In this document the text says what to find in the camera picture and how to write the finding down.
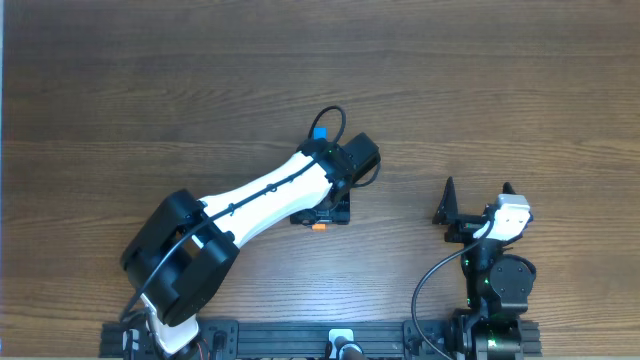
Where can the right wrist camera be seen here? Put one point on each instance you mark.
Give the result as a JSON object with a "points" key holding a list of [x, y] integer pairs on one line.
{"points": [[507, 217]]}

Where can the blue cube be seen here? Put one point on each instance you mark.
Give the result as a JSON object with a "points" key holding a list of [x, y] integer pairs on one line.
{"points": [[320, 133]]}

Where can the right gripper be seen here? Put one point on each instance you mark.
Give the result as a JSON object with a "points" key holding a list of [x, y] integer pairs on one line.
{"points": [[462, 227]]}

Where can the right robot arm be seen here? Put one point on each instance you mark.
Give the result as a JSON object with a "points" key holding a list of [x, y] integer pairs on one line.
{"points": [[507, 282]]}

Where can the mounting rail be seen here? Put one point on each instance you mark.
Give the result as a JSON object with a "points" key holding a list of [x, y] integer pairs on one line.
{"points": [[295, 340]]}

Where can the orange cube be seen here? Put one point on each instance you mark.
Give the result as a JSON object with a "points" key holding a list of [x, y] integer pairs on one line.
{"points": [[319, 227]]}

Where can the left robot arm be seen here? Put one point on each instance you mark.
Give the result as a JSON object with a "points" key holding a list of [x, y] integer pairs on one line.
{"points": [[270, 205]]}

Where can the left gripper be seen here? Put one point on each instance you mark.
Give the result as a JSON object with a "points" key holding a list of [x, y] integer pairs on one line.
{"points": [[335, 216]]}

